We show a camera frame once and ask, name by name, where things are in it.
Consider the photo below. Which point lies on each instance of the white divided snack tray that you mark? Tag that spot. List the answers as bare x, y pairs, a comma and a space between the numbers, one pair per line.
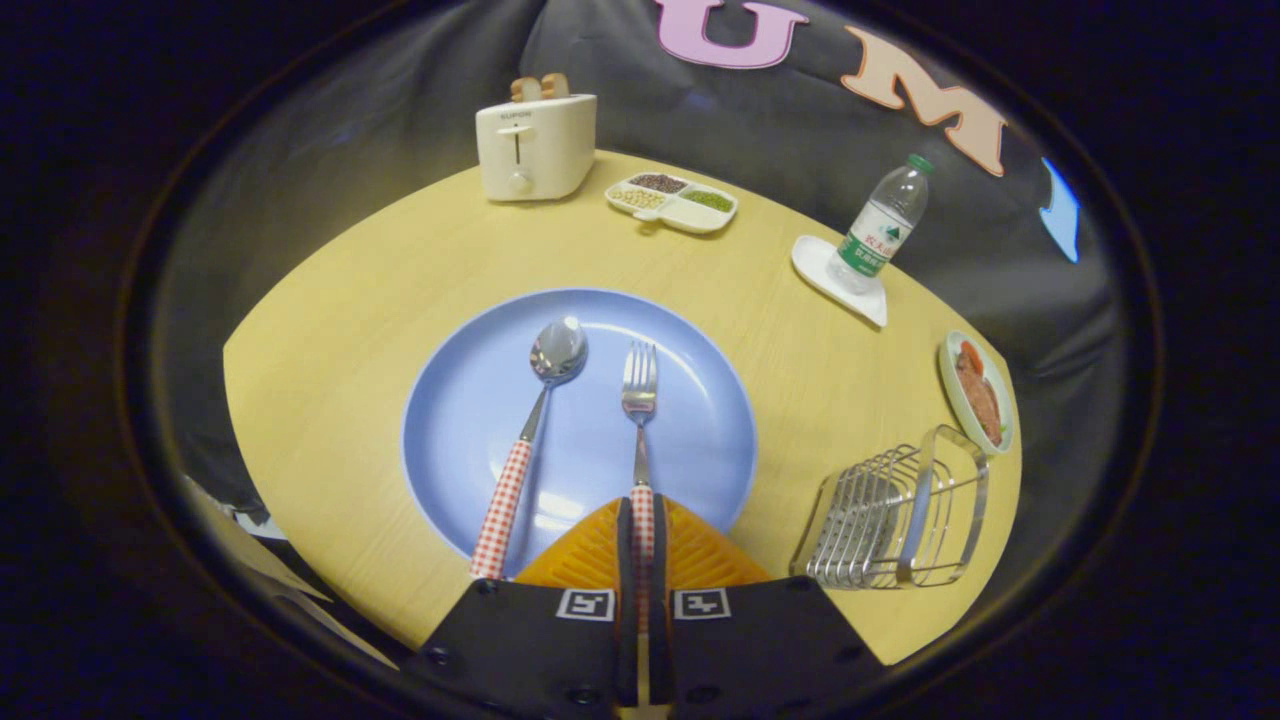
685, 212

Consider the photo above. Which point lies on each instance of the cream white toaster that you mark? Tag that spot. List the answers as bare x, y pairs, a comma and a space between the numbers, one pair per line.
545, 150

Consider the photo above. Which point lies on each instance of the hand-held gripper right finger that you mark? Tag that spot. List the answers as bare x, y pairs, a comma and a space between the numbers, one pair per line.
760, 650

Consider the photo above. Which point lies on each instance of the crumpled brown paper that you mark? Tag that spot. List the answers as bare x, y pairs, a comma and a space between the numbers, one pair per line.
235, 540

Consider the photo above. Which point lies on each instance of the toast bread slice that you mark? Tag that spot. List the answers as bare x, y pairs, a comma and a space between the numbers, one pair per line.
556, 85
525, 90

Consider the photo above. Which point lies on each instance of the white square coaster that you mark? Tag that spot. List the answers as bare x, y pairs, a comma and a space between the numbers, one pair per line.
815, 265

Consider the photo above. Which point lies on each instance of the blue round plate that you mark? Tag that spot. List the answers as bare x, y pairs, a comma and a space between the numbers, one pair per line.
470, 420

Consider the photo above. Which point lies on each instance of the green-rimmed plate of food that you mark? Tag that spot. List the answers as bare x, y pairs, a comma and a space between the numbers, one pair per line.
978, 395

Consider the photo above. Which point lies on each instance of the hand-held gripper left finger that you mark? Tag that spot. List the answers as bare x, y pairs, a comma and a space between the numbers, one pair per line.
530, 650

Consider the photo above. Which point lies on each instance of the clear water bottle green cap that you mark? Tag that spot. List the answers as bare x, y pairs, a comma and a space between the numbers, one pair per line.
880, 230

